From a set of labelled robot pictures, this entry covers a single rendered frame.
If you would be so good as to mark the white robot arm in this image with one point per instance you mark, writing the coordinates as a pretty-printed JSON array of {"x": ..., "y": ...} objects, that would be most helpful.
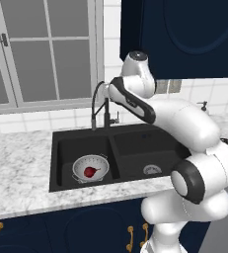
[{"x": 191, "y": 125}]

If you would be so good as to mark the black sink faucet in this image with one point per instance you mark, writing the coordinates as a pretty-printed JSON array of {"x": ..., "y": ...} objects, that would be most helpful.
[{"x": 106, "y": 115}]

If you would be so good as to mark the black double sink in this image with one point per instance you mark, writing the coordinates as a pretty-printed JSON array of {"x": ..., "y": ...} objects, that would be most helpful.
[{"x": 135, "y": 148}]

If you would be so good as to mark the white colander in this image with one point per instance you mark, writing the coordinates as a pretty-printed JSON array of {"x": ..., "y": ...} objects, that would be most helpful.
[{"x": 82, "y": 163}]

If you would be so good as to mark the round sink drain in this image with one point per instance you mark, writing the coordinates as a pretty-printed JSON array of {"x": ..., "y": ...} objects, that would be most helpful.
[{"x": 152, "y": 169}]

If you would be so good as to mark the white framed window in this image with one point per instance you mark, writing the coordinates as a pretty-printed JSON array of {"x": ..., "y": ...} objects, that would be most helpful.
[{"x": 95, "y": 49}]

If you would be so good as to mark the navy cupboard door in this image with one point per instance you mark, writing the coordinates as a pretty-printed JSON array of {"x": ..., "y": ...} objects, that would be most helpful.
[
  {"x": 197, "y": 237},
  {"x": 92, "y": 227},
  {"x": 16, "y": 237}
]

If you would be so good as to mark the dark window latch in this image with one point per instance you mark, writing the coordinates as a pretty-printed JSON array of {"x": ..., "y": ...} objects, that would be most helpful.
[{"x": 4, "y": 40}]

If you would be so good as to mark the navy wall cupboard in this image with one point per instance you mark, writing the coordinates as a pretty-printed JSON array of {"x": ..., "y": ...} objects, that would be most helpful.
[{"x": 184, "y": 33}]

